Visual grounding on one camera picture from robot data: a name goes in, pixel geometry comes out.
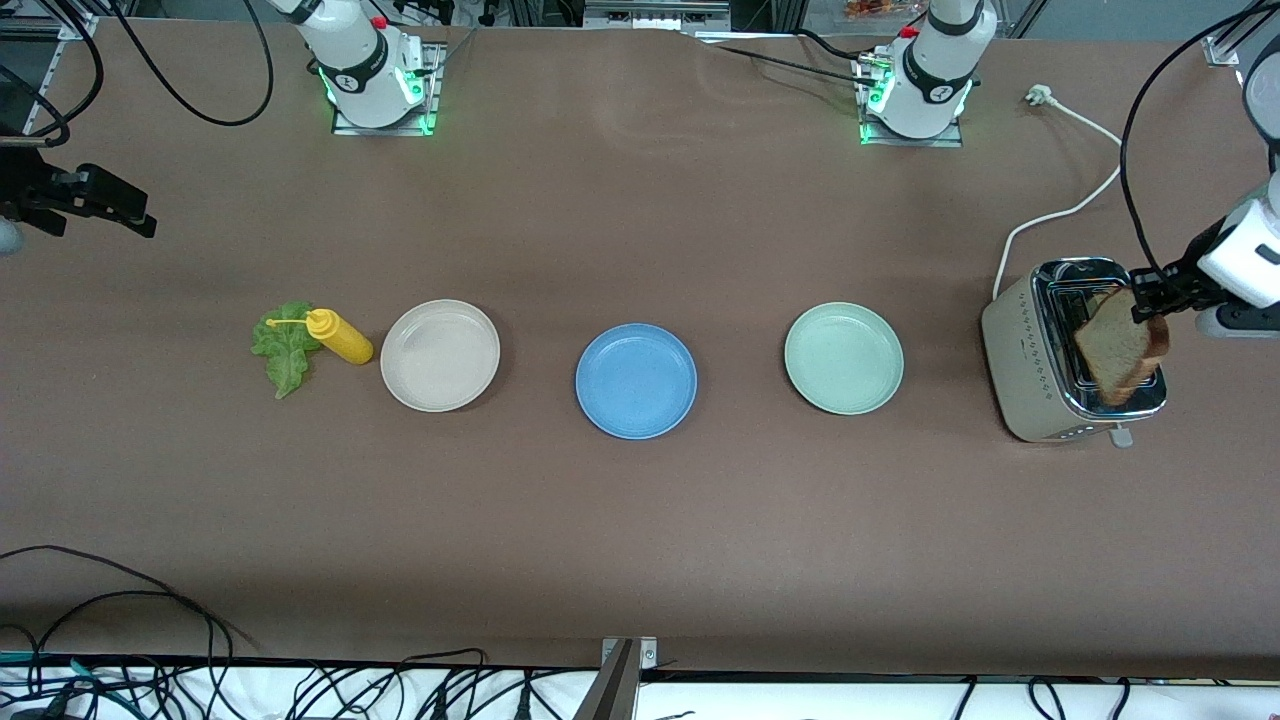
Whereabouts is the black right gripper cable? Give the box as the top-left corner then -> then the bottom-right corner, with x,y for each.
0,0 -> 107,146

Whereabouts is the tangled black cable bundle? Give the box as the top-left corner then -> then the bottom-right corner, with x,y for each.
0,590 -> 561,720

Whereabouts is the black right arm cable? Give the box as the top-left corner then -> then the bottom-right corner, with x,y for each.
105,0 -> 276,127

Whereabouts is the orange snack bag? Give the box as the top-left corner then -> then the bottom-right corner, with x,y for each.
843,0 -> 926,23

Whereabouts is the grey power strip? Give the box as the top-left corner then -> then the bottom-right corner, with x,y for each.
583,0 -> 733,31

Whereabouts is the thin black looped cable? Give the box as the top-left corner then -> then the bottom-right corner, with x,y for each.
0,545 -> 263,661

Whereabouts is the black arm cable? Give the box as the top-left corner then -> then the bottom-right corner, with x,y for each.
105,0 -> 276,127
1120,0 -> 1280,281

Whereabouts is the black base power cable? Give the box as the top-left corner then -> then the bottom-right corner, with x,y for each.
700,28 -> 881,87

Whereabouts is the green lettuce leaf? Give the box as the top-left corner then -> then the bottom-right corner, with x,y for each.
250,302 -> 323,400

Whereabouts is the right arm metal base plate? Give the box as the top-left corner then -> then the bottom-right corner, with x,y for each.
332,40 -> 441,136

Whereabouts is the pale green round plate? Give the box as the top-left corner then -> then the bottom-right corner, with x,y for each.
784,301 -> 905,416

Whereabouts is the beige round plate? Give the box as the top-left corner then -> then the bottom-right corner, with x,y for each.
380,299 -> 501,413

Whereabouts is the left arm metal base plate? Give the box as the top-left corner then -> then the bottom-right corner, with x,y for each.
858,55 -> 966,148

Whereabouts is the blue round plate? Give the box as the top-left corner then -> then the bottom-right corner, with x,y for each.
575,322 -> 698,440

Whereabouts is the white toaster power cable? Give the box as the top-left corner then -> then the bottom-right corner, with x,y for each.
992,84 -> 1129,301

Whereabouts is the aluminium profile bracket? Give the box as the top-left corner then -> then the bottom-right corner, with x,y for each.
575,636 -> 659,720

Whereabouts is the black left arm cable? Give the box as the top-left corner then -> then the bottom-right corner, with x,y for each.
1120,0 -> 1280,281

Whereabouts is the beige chrome two-slot toaster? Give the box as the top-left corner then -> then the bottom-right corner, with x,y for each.
981,257 -> 1168,448

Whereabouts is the brown bread slice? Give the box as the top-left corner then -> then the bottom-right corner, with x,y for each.
1075,287 -> 1171,407

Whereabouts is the yellow squeeze sauce bottle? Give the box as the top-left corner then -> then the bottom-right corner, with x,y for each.
265,308 -> 375,366

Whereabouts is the aluminium frame profile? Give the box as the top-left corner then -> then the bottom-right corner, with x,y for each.
0,0 -> 101,126
1203,0 -> 1280,69

